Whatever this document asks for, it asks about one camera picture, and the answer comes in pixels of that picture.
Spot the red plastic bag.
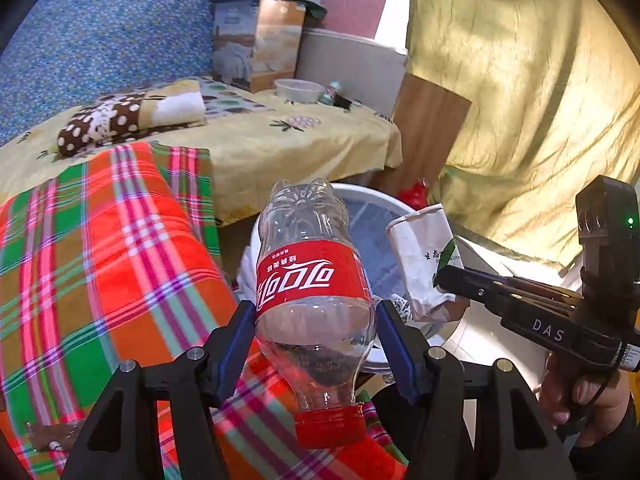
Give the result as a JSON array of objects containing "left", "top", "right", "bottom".
[{"left": 397, "top": 182, "right": 430, "bottom": 211}]

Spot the yellow curtain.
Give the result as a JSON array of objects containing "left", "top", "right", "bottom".
[{"left": 405, "top": 0, "right": 640, "bottom": 271}]

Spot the yellow printed bedsheet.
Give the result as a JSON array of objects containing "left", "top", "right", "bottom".
[{"left": 0, "top": 77, "right": 403, "bottom": 226}]

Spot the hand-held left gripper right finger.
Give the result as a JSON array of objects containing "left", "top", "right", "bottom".
[{"left": 376, "top": 300, "right": 576, "bottom": 480}]

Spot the white folded towel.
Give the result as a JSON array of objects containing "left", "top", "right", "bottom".
[{"left": 140, "top": 80, "right": 207, "bottom": 128}]

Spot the patterned crushed paper cup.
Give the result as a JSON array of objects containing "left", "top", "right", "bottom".
[{"left": 391, "top": 294, "right": 414, "bottom": 323}]

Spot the plaid blanket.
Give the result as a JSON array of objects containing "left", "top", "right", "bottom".
[{"left": 0, "top": 141, "right": 408, "bottom": 480}]

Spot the white cabinet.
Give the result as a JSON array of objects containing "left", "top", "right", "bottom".
[{"left": 299, "top": 27, "right": 408, "bottom": 117}]

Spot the white paper cup green print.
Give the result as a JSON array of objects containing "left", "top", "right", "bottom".
[{"left": 385, "top": 203, "right": 471, "bottom": 323}]

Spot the blue floral cloth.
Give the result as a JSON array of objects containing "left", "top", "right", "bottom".
[{"left": 0, "top": 0, "right": 276, "bottom": 148}]

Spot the brown wooden board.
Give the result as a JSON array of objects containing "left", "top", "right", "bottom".
[{"left": 372, "top": 74, "right": 473, "bottom": 201}]

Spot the printed picture box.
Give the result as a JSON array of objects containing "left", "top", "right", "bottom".
[{"left": 209, "top": 0, "right": 326, "bottom": 93}]

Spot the brown wrapper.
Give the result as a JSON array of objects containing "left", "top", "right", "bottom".
[{"left": 25, "top": 422, "right": 83, "bottom": 453}]

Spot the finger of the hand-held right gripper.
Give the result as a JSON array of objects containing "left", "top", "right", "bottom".
[{"left": 435, "top": 265, "right": 583, "bottom": 318}]

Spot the clear plastic bowl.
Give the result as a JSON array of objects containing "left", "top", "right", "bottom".
[{"left": 274, "top": 79, "right": 326, "bottom": 105}]

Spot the person's right hand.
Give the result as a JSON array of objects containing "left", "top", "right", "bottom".
[{"left": 540, "top": 347, "right": 633, "bottom": 448}]

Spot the white trash bin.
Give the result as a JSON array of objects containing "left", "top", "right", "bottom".
[{"left": 240, "top": 182, "right": 586, "bottom": 396}]

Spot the plastic bottle red label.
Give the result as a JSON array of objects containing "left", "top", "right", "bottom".
[{"left": 255, "top": 177, "right": 378, "bottom": 450}]

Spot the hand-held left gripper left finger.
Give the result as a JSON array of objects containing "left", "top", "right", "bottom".
[{"left": 60, "top": 300, "right": 258, "bottom": 480}]

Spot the brown polka dot pillow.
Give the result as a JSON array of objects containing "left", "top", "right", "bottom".
[{"left": 56, "top": 94, "right": 148, "bottom": 157}]

